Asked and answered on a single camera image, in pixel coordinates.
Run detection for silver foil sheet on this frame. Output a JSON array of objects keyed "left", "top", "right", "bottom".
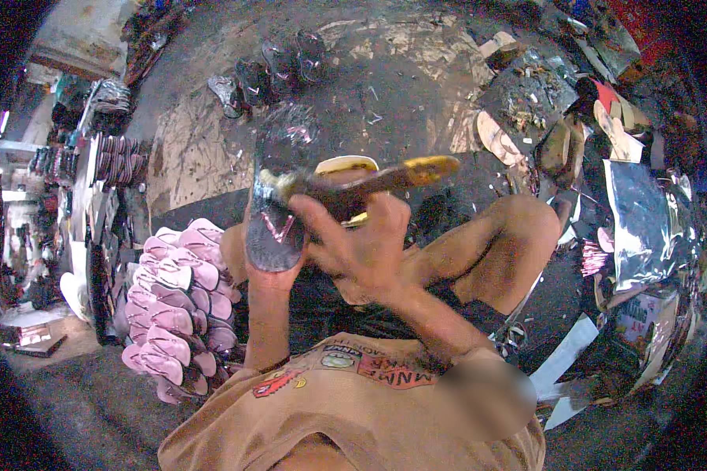
[{"left": 603, "top": 159, "right": 695, "bottom": 293}]

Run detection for flat dark box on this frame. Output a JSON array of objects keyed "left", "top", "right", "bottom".
[{"left": 13, "top": 323, "right": 69, "bottom": 359}]

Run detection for rack of stacked sandals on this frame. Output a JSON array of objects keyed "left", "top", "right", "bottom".
[{"left": 28, "top": 77, "right": 149, "bottom": 190}]

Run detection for yellow glue tin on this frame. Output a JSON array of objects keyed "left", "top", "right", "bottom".
[{"left": 314, "top": 155, "right": 381, "bottom": 228}]

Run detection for person's body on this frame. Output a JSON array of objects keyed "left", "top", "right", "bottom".
[{"left": 158, "top": 332, "right": 546, "bottom": 471}]

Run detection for brown cardboard sheet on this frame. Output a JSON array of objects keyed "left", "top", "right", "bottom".
[{"left": 146, "top": 88, "right": 255, "bottom": 220}]

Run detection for person's legs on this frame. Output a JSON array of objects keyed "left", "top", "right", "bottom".
[{"left": 330, "top": 193, "right": 563, "bottom": 321}]

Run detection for white plastic strip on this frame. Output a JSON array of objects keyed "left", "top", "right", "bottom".
[{"left": 529, "top": 314, "right": 601, "bottom": 432}]

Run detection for wooden board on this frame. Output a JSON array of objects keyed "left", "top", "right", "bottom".
[{"left": 31, "top": 0, "right": 137, "bottom": 81}]

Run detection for yellow handled glue brush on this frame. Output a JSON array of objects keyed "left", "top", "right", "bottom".
[{"left": 259, "top": 155, "right": 462, "bottom": 204}]

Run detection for person's right hand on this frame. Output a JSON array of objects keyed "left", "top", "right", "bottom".
[{"left": 289, "top": 190, "right": 426, "bottom": 308}]

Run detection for tan sole cutout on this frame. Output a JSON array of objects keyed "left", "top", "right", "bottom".
[{"left": 476, "top": 111, "right": 526, "bottom": 167}]

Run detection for black sandal in plastic wrap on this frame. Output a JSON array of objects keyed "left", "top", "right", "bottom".
[{"left": 208, "top": 75, "right": 244, "bottom": 120}]

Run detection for pile of pink sandals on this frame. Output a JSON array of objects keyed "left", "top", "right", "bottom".
[{"left": 121, "top": 218, "right": 242, "bottom": 406}]

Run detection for black sandal with pink strap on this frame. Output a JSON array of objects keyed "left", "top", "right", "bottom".
[{"left": 244, "top": 105, "right": 321, "bottom": 273}]

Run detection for heap of scraps and packaging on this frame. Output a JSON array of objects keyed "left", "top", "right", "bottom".
[{"left": 589, "top": 77, "right": 707, "bottom": 407}]

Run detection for brown sole pieces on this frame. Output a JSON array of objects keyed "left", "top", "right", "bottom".
[{"left": 535, "top": 117, "right": 590, "bottom": 180}]

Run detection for person's left hand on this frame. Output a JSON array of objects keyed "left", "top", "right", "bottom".
[{"left": 223, "top": 224, "right": 308, "bottom": 292}]

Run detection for small wooden block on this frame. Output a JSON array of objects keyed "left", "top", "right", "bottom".
[{"left": 479, "top": 31, "right": 520, "bottom": 61}]

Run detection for black slab with scraps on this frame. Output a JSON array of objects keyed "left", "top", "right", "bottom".
[{"left": 479, "top": 50, "right": 579, "bottom": 137}]

